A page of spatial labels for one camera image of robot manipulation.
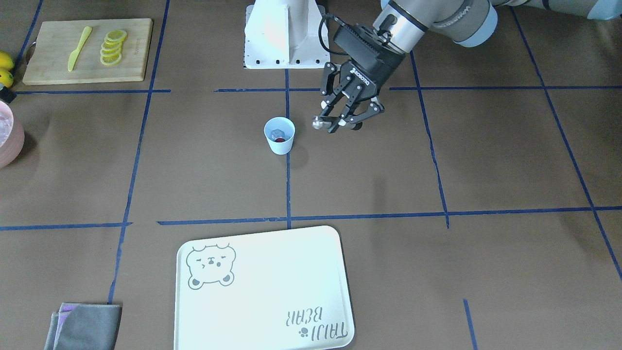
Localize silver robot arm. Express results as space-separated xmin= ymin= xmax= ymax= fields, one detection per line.
xmin=312 ymin=0 xmax=622 ymax=133

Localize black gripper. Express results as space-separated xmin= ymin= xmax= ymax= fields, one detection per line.
xmin=312 ymin=46 xmax=406 ymax=134

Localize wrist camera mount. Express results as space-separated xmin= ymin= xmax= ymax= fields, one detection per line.
xmin=333 ymin=24 xmax=387 ymax=61

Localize wooden cutting board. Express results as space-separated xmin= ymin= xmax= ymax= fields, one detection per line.
xmin=21 ymin=18 xmax=153 ymax=86

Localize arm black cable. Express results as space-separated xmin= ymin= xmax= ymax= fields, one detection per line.
xmin=318 ymin=14 xmax=348 ymax=55

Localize lemon slices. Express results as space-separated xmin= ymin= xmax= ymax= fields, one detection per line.
xmin=100 ymin=29 xmax=127 ymax=66

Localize light blue cup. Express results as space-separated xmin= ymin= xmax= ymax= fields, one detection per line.
xmin=263 ymin=117 xmax=296 ymax=155

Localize pink bowl of ice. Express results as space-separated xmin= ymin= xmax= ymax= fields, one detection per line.
xmin=0 ymin=101 xmax=25 ymax=168

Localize white pedestal column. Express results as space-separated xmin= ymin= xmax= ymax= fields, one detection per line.
xmin=243 ymin=0 xmax=330 ymax=70

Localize cream bear tray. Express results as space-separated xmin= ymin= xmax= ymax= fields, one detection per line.
xmin=173 ymin=226 xmax=355 ymax=350

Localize yellow lemon middle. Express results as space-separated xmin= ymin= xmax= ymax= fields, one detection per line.
xmin=0 ymin=67 xmax=14 ymax=88

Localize clear ice cube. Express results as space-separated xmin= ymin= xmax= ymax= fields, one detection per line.
xmin=270 ymin=129 xmax=285 ymax=141

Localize yellow lemon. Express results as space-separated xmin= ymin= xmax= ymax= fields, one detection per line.
xmin=0 ymin=51 xmax=15 ymax=71
xmin=0 ymin=67 xmax=14 ymax=88

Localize yellow plastic knife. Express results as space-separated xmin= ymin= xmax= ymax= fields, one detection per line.
xmin=67 ymin=26 xmax=92 ymax=72

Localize grey folded cloth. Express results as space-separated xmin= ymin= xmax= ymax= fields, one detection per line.
xmin=44 ymin=303 xmax=122 ymax=350

